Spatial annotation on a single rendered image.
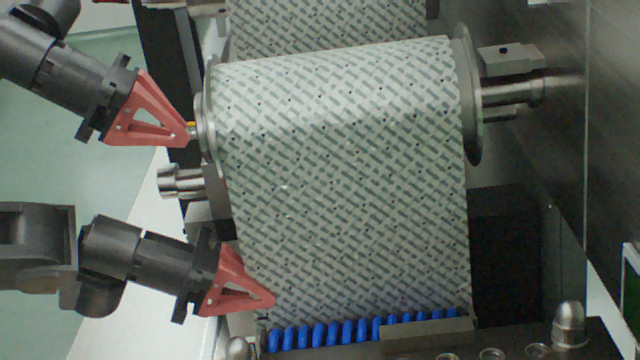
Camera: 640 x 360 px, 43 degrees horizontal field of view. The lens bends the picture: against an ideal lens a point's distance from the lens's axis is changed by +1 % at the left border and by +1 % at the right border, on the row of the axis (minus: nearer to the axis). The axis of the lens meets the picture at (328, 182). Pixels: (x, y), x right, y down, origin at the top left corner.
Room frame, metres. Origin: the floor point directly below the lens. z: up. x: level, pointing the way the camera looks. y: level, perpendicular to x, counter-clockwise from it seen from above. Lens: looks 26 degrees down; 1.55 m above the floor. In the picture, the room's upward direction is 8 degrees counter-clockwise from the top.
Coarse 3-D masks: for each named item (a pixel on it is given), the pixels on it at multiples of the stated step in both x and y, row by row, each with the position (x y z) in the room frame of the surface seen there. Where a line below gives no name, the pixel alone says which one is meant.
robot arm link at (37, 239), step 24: (0, 216) 0.71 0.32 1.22; (24, 216) 0.71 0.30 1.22; (48, 216) 0.71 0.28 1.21; (0, 240) 0.72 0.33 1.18; (24, 240) 0.68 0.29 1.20; (48, 240) 0.69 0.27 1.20; (0, 264) 0.66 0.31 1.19; (24, 264) 0.67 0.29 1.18; (48, 264) 0.67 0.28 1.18; (0, 288) 0.68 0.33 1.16
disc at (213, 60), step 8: (216, 56) 0.81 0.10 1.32; (208, 64) 0.77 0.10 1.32; (216, 64) 0.80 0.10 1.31; (208, 72) 0.75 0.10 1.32; (208, 80) 0.74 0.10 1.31; (208, 88) 0.74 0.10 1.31; (208, 96) 0.73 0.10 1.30; (208, 104) 0.73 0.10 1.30; (208, 112) 0.72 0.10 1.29; (208, 120) 0.72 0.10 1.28; (216, 136) 0.72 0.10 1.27; (216, 144) 0.71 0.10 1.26; (216, 152) 0.71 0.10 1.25; (216, 160) 0.71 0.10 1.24; (224, 176) 0.72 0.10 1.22; (224, 184) 0.72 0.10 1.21
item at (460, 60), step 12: (456, 48) 0.76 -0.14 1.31; (456, 60) 0.74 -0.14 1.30; (456, 72) 0.73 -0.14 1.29; (468, 72) 0.73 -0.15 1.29; (204, 84) 0.76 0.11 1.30; (468, 84) 0.72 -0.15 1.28; (204, 96) 0.75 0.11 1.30; (468, 96) 0.72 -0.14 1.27; (204, 108) 0.74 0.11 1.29; (468, 108) 0.72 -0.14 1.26; (468, 120) 0.72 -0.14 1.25; (468, 132) 0.72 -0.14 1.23; (468, 144) 0.73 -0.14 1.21; (216, 168) 0.73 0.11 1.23
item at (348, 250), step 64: (256, 192) 0.72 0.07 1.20; (320, 192) 0.72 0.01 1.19; (384, 192) 0.71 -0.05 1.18; (448, 192) 0.71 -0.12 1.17; (256, 256) 0.72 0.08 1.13; (320, 256) 0.72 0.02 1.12; (384, 256) 0.71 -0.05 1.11; (448, 256) 0.71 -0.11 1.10; (256, 320) 0.72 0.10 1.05; (320, 320) 0.72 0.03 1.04
